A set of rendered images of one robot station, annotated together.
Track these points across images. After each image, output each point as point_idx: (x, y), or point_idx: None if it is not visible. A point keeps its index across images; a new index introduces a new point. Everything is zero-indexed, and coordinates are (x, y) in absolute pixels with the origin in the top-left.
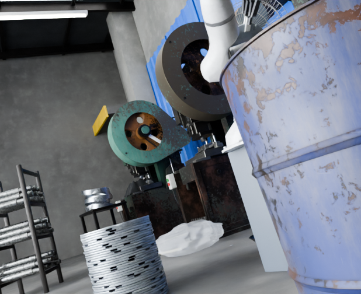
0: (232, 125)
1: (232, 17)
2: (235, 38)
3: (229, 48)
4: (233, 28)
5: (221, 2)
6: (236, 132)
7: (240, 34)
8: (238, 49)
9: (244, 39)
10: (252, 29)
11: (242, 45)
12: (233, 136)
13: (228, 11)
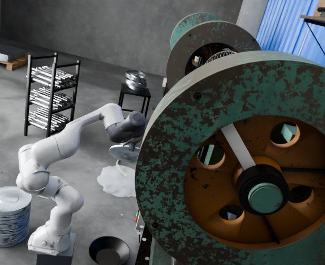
0: (42, 226)
1: (37, 194)
2: (46, 199)
3: (58, 189)
4: (41, 197)
5: (23, 190)
6: (33, 237)
7: (126, 149)
8: (59, 196)
9: (131, 152)
10: (138, 151)
11: (63, 195)
12: (33, 236)
13: (31, 193)
